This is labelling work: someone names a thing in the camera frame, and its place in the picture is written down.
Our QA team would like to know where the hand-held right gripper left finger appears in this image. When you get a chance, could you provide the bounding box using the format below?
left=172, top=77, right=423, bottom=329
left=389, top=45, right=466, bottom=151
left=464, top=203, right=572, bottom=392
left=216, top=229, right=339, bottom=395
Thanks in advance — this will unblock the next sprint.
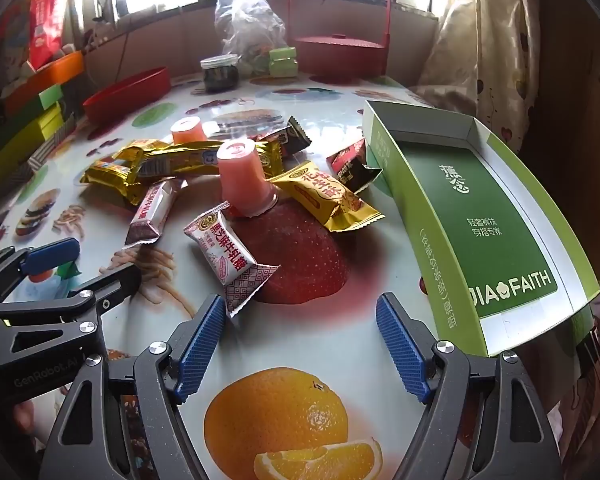
left=40, top=294, right=228, bottom=480

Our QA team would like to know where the red black snack packet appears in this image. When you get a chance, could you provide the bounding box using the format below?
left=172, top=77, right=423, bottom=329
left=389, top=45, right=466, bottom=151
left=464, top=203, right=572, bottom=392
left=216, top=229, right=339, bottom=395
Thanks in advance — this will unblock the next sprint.
left=326, top=137, right=383, bottom=195

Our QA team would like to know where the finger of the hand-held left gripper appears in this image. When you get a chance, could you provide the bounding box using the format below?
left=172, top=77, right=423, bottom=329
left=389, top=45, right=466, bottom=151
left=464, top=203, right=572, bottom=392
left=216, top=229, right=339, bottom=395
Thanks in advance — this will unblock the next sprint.
left=0, top=237, right=81, bottom=302
left=0, top=262, right=144, bottom=327

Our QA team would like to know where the green cardboard box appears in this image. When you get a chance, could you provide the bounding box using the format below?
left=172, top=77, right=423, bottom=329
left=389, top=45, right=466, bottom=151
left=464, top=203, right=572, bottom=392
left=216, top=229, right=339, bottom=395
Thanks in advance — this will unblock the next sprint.
left=362, top=100, right=600, bottom=358

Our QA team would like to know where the black white striped box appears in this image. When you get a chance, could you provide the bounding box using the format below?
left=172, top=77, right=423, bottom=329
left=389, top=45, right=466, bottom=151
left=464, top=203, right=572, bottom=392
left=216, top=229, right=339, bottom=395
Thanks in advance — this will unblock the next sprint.
left=27, top=115, right=77, bottom=171

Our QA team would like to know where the white red candy packet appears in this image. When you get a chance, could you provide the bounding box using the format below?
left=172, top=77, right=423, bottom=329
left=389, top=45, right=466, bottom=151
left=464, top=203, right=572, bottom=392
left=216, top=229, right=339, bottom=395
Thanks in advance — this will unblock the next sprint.
left=125, top=177, right=185, bottom=247
left=183, top=201, right=281, bottom=318

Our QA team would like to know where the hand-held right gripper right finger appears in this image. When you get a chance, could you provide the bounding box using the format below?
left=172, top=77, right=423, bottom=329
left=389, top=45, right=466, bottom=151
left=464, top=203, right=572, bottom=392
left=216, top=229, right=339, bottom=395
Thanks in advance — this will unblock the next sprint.
left=375, top=291, right=563, bottom=480

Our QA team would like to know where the yellow-green box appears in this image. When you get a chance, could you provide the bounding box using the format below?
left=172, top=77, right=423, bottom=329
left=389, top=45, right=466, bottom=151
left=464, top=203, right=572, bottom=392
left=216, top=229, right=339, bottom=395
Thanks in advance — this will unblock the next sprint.
left=0, top=102, right=66, bottom=191

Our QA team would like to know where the gold peanut candy packet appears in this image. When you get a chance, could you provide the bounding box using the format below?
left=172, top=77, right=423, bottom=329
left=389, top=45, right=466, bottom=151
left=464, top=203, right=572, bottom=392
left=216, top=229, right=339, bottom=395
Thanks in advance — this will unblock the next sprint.
left=278, top=161, right=386, bottom=233

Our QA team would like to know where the clear plastic bag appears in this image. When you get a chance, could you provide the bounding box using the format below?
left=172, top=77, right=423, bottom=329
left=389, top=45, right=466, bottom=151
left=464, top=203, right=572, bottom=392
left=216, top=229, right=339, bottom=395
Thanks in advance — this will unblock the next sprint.
left=215, top=0, right=287, bottom=76

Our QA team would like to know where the red oval bowl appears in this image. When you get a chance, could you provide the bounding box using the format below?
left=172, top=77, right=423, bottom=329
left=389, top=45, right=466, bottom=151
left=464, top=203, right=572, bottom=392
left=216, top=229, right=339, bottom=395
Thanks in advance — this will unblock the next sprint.
left=82, top=66, right=171, bottom=126

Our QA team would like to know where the cream patterned curtain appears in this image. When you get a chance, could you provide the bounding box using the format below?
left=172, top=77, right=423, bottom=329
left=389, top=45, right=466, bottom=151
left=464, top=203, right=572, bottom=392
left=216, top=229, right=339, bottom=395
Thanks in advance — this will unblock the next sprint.
left=412, top=0, right=541, bottom=156

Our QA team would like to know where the red snack bag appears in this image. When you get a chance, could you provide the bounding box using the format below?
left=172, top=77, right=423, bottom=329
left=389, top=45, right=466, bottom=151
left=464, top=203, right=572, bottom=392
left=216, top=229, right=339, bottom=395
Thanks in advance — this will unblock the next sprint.
left=28, top=0, right=75, bottom=72

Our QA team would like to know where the colourful printed packet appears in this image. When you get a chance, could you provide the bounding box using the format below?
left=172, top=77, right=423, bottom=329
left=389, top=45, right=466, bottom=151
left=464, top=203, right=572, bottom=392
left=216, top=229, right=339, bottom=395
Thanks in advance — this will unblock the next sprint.
left=0, top=5, right=31, bottom=93

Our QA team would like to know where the small green jar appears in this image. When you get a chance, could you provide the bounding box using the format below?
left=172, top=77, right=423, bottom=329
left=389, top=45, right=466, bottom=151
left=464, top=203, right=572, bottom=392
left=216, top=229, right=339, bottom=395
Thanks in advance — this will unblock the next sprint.
left=268, top=46, right=299, bottom=78

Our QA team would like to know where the pink jelly cup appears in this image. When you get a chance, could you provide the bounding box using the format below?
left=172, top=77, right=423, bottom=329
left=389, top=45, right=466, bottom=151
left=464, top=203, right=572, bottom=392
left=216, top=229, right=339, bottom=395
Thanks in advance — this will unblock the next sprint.
left=170, top=116, right=207, bottom=145
left=216, top=140, right=279, bottom=218

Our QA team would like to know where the clear jar with dark contents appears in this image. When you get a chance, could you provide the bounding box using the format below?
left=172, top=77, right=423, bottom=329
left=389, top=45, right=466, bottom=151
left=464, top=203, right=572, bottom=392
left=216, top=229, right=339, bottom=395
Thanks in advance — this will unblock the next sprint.
left=200, top=55, right=241, bottom=93

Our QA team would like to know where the red basket with handle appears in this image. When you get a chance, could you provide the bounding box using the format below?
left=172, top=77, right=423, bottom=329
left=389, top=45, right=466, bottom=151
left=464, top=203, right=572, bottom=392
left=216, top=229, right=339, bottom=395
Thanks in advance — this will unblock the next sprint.
left=287, top=0, right=393, bottom=81

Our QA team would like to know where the dark green box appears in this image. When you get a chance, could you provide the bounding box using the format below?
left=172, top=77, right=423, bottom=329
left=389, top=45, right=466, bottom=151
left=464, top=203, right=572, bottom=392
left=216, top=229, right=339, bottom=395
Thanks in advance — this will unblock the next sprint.
left=10, top=84, right=65, bottom=118

